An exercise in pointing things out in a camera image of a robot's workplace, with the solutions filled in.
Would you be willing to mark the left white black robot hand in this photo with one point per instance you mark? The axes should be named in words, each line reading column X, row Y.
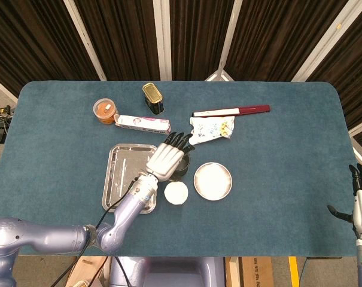
column 165, row 161

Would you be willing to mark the black cup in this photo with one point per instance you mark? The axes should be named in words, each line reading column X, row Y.
column 184, row 169

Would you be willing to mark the white pink toothpaste box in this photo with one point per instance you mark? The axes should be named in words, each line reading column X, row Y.
column 144, row 124

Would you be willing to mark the rectangular steel tray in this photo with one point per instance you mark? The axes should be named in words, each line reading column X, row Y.
column 118, row 167

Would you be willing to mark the round steel plate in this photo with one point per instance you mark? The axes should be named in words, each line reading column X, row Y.
column 212, row 180

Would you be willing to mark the white printed snack bag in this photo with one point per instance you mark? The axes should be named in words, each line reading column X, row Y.
column 207, row 130

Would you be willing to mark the black gold tin can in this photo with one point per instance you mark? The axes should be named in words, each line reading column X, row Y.
column 153, row 95

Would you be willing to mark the clear jar orange contents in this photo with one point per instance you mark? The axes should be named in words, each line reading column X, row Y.
column 103, row 110

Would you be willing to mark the dark red sleeved chopsticks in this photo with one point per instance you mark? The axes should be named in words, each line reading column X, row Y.
column 252, row 109

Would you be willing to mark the blue felt table cover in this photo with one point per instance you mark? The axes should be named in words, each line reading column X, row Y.
column 258, row 224

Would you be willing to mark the silver robot torso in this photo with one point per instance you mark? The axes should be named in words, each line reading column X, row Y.
column 168, row 272

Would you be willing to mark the brown cardboard box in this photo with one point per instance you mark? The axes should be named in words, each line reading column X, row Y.
column 257, row 272

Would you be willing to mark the dark brown pleated curtain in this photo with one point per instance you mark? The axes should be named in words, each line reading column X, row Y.
column 124, row 36

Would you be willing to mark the light wooden board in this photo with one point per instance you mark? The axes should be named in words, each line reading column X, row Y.
column 85, row 270

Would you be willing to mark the white frame post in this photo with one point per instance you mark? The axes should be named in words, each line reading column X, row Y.
column 324, row 39
column 228, row 39
column 162, row 39
column 85, row 39

